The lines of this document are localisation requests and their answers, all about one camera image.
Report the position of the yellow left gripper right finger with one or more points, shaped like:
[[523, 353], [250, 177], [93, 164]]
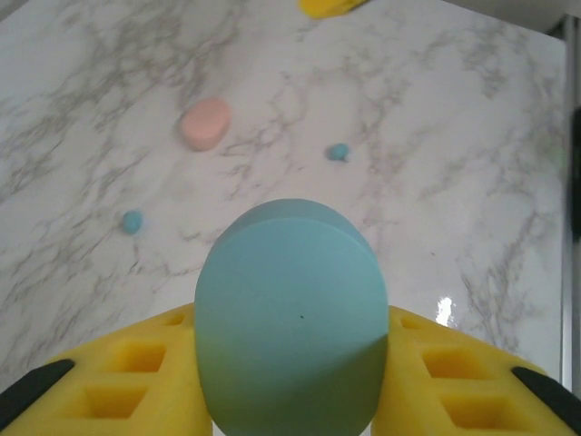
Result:
[[463, 377]]

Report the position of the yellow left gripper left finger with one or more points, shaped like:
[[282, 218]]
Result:
[[113, 377]]

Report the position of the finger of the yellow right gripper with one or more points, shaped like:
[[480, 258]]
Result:
[[327, 6]]

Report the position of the small blue earbud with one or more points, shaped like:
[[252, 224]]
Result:
[[132, 221], [337, 151]]

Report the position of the pink earbud charging case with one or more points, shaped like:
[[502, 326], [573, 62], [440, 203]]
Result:
[[206, 122]]

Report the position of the blue earbud charging case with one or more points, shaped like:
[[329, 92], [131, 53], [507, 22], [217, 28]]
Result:
[[290, 295]]

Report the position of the wide aluminium base rail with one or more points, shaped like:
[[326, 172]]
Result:
[[565, 318]]

